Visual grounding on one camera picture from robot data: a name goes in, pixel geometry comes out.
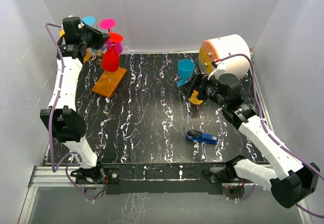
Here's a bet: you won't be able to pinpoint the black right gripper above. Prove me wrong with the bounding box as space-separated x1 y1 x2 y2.
179 73 228 108

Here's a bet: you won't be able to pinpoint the yellow wine glass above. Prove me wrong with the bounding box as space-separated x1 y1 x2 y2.
189 90 203 105

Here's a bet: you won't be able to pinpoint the pink wine glass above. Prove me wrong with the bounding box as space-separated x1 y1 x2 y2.
99 19 124 55

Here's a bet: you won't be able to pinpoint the blue wine glass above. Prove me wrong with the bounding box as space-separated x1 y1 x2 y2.
82 16 98 28
177 59 195 87

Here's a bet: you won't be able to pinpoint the red wine glass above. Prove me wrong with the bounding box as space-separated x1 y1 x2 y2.
101 46 119 72

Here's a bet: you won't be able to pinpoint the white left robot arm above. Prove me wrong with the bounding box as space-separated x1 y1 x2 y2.
40 15 110 184

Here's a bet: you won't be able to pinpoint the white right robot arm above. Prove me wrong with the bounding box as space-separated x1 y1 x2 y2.
179 73 320 208

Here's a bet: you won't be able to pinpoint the orange-yellow wine glass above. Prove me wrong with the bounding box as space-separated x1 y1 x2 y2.
57 30 91 63

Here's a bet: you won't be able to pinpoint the wooden rack base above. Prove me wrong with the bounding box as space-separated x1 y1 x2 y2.
92 67 127 98

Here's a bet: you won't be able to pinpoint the white cylinder with orange face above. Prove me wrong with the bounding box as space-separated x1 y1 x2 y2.
198 34 251 79

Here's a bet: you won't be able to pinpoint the blue black stapler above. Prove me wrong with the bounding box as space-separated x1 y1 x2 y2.
185 129 218 145

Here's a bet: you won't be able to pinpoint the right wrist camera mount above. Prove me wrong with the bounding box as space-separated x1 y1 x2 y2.
208 60 227 80

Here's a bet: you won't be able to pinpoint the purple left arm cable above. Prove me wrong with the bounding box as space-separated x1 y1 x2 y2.
45 23 102 203

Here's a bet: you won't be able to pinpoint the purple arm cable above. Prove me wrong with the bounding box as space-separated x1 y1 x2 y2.
217 53 324 218
45 23 102 203

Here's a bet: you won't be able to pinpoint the gold wire wine glass rack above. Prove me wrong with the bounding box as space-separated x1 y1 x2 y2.
86 23 119 82

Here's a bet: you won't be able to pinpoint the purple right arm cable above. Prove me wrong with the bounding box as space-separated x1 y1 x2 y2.
217 53 324 218

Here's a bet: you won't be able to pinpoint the aluminium frame rail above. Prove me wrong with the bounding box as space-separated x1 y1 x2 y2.
22 53 307 223

